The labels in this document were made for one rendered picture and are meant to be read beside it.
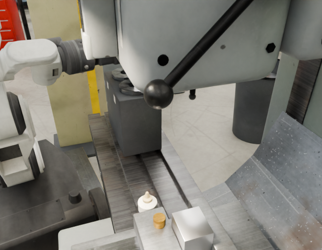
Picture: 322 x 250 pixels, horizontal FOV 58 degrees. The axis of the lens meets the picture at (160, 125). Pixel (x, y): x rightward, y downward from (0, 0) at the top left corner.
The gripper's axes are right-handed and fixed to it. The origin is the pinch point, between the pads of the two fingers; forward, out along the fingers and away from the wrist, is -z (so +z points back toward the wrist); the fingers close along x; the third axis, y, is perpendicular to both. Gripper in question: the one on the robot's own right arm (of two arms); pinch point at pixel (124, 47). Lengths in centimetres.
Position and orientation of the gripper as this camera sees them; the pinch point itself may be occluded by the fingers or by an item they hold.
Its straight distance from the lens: 88.7
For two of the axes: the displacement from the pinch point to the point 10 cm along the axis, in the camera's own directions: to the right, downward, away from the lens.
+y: -0.1, 8.5, 5.3
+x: -5.5, -4.5, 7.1
